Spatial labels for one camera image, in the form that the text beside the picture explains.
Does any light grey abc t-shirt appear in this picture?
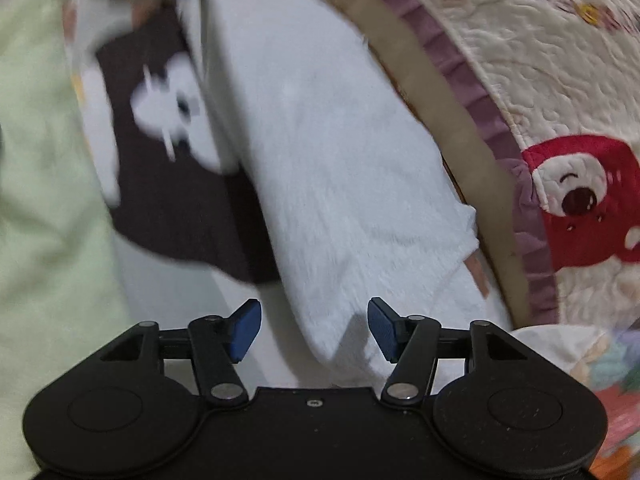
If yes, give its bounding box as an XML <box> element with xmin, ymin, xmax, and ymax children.
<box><xmin>189</xmin><ymin>0</ymin><xmax>511</xmax><ymax>386</ymax></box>

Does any checkered cartoon floor rug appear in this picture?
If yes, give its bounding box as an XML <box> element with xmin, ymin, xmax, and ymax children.
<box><xmin>65</xmin><ymin>0</ymin><xmax>320</xmax><ymax>387</ymax></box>

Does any light green quilted mat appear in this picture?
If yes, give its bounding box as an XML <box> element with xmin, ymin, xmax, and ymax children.
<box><xmin>1</xmin><ymin>0</ymin><xmax>129</xmax><ymax>479</ymax></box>

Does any floral patchwork quilt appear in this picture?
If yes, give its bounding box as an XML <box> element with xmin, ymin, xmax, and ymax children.
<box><xmin>512</xmin><ymin>325</ymin><xmax>639</xmax><ymax>479</ymax></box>

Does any white quilted bear bedspread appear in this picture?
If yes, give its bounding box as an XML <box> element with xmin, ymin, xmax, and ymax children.
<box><xmin>381</xmin><ymin>0</ymin><xmax>639</xmax><ymax>328</ymax></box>

